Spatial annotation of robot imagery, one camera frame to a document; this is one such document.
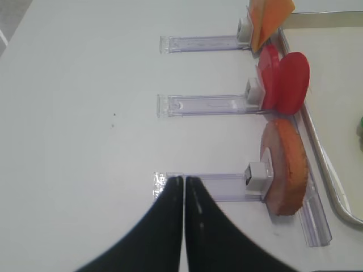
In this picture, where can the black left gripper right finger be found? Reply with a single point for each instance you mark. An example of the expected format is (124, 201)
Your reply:
(214, 243)

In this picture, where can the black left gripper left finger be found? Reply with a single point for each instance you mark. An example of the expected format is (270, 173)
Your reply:
(155, 242)

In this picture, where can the red tomato slice inner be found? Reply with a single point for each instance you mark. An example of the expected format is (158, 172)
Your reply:
(293, 82)

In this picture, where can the red tomato slice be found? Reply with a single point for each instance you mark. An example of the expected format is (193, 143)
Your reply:
(268, 67)
(293, 82)

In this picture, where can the green lettuce leaf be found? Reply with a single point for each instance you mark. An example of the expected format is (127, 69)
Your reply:
(359, 132)

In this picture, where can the red tomato slice outer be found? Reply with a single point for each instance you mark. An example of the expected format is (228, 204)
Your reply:
(268, 67)

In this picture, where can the orange cheese slice left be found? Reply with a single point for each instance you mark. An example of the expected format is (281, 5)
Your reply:
(257, 10)

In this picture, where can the orange cheese slice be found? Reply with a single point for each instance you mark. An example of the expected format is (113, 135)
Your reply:
(257, 10)
(275, 13)

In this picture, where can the orange cheese slice right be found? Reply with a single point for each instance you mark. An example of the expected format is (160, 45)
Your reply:
(275, 13)

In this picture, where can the metal tray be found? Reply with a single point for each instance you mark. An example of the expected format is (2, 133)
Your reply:
(332, 43)

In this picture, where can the clear bread pusher rail left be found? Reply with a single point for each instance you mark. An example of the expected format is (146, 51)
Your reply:
(251, 185)

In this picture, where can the clear left front rail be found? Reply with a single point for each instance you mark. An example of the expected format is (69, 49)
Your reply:
(314, 223)

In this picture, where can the clear tomato pusher rail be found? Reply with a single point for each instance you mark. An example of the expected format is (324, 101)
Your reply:
(179, 106)

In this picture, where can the clear cheese pusher rail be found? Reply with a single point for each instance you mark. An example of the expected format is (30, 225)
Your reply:
(240, 41)

